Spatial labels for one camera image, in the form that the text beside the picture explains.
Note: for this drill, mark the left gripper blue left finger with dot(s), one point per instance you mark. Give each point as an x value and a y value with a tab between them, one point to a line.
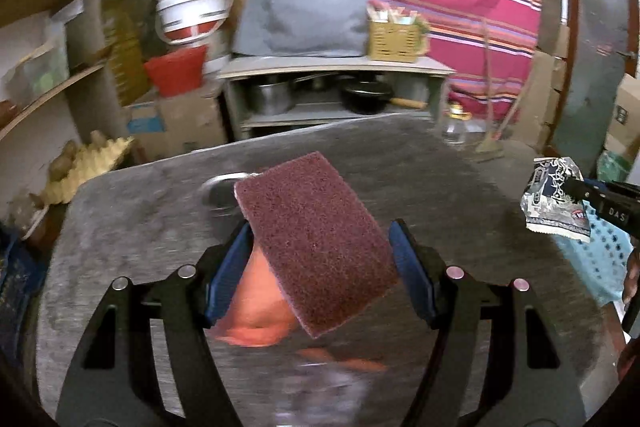
112	379

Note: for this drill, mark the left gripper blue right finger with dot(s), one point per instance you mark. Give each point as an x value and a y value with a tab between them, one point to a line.
529	380

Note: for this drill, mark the black white snack wrapper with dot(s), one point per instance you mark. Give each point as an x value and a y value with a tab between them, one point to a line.
547	207

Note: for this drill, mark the orange plastic bag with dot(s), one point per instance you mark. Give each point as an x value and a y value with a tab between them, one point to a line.
259	315

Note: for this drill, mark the maroon scouring pad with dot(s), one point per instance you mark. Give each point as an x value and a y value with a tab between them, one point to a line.
329	256

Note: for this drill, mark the clear plastic wrapper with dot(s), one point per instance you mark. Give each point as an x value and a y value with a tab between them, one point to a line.
320	389

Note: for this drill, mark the person's right hand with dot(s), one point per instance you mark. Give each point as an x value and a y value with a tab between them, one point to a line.
631	281

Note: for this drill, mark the green plastic bag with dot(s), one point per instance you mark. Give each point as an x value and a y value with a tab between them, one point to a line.
612	167

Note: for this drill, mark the light blue plastic basket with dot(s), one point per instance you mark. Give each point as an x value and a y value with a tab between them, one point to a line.
601	263

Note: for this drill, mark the cardboard box by door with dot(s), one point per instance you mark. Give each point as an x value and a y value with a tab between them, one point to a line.
622	137

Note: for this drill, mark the dark blue crate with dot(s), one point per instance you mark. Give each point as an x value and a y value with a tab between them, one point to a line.
20	278

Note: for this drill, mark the wooden framed door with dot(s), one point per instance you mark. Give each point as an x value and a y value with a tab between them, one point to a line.
602	49

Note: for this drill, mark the yellow label oil bottle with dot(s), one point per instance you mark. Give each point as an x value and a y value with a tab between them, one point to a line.
456	125

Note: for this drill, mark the dark metal can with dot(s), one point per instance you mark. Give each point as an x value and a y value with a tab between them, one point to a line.
217	194

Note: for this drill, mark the yellow egg tray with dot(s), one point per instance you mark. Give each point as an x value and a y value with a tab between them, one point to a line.
89	163

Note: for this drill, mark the cardboard box under shelf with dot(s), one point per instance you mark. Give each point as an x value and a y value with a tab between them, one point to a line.
166	127

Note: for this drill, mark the woven utensil holder box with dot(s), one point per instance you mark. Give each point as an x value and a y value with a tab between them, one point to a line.
397	35

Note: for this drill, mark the red plastic basin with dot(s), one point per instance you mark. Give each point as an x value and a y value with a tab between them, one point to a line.
177	72

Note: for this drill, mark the large yellow oil jug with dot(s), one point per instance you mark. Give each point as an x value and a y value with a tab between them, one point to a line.
126	60

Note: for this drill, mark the grey low shelf table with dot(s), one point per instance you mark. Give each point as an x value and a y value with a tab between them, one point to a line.
312	107

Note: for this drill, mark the white plastic bucket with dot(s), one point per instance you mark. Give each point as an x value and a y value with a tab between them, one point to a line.
174	15

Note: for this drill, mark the grey cloth cover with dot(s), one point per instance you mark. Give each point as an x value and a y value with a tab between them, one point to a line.
294	28

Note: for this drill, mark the broom with wooden handle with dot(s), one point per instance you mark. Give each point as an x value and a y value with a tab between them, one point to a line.
490	148

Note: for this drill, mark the black pan with handle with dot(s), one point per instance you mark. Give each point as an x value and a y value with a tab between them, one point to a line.
371	97

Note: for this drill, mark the wooden wall shelf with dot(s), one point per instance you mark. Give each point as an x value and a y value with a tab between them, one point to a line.
90	103

